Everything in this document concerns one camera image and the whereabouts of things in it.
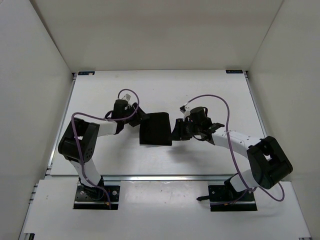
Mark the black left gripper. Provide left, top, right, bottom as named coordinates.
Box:
left=122, top=102, right=151, bottom=128

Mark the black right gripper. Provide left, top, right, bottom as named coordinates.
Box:
left=168, top=119, right=201, bottom=142

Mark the black skirt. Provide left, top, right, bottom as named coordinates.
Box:
left=139, top=112, right=172, bottom=146

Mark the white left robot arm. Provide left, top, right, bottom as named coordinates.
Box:
left=58, top=99, right=150, bottom=201

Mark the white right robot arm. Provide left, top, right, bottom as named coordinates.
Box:
left=172, top=105, right=293, bottom=201

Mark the blue left corner label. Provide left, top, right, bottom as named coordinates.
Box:
left=77, top=71, right=95, bottom=76

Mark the blue corner label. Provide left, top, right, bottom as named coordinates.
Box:
left=77, top=71, right=95, bottom=76
left=225, top=69, right=243, bottom=74

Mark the blue right corner label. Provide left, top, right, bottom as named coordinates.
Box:
left=225, top=69, right=243, bottom=74

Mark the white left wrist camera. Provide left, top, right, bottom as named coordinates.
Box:
left=121, top=93, right=131, bottom=104

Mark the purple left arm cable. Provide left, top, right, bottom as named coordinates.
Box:
left=70, top=88, right=140, bottom=208

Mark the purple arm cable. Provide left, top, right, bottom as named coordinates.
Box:
left=209, top=94, right=285, bottom=207
left=70, top=88, right=140, bottom=208

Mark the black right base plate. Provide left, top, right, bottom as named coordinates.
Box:
left=208, top=184, right=258, bottom=212

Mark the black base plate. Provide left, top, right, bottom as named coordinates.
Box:
left=208, top=184, right=258, bottom=212
left=73, top=181, right=121, bottom=211

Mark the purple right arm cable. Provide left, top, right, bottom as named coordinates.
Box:
left=209, top=94, right=285, bottom=207

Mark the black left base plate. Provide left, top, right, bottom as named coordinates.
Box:
left=73, top=181, right=121, bottom=211

